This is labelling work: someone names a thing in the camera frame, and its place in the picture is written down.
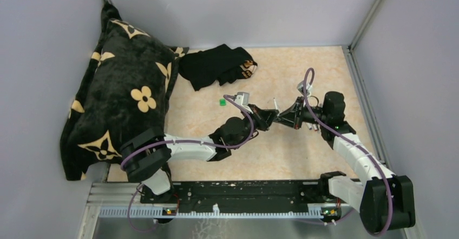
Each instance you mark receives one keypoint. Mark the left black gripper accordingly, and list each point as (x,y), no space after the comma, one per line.
(260,114)

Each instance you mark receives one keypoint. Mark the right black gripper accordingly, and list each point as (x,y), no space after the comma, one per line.
(291,117)

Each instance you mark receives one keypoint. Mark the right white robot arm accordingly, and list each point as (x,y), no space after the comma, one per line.
(384,200)

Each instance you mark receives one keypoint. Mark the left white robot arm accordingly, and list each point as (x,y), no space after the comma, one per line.
(145,156)

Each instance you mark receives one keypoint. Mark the green small cap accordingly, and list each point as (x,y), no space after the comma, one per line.
(222,102)

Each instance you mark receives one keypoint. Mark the black folded cloth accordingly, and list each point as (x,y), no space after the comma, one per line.
(222,64)

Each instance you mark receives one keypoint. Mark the black floral plush pillow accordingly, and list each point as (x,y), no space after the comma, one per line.
(125,90)

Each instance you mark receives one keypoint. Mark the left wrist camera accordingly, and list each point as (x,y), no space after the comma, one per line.
(242,99)

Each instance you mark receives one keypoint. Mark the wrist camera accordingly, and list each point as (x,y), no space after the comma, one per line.
(305,88)
(242,99)

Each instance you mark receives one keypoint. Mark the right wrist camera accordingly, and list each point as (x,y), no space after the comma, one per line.
(305,88)

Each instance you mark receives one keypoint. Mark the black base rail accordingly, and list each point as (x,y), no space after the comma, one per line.
(247,198)

